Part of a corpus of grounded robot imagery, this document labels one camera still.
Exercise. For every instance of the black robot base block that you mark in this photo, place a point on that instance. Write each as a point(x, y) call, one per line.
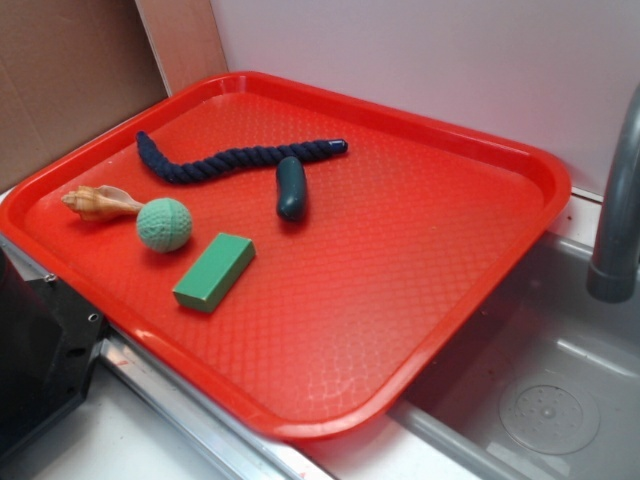
point(50, 339)

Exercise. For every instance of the tan spiral sea shell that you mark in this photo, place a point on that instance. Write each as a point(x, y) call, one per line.
point(102, 203)

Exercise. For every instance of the red plastic tray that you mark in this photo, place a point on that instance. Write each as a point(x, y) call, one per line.
point(405, 235)

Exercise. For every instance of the dark green toy cucumber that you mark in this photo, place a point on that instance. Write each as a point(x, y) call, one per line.
point(292, 189)

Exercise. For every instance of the green wooden block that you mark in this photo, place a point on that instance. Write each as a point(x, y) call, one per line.
point(214, 273)

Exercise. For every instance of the green dimpled ball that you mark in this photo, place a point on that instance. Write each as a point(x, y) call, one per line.
point(164, 225)

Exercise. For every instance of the grey plastic toy sink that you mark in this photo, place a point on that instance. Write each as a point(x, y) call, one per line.
point(542, 382)

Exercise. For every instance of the grey toy faucet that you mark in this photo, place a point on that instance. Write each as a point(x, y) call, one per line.
point(614, 263)

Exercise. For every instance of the brown cardboard panel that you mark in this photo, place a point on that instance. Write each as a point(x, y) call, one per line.
point(71, 70)

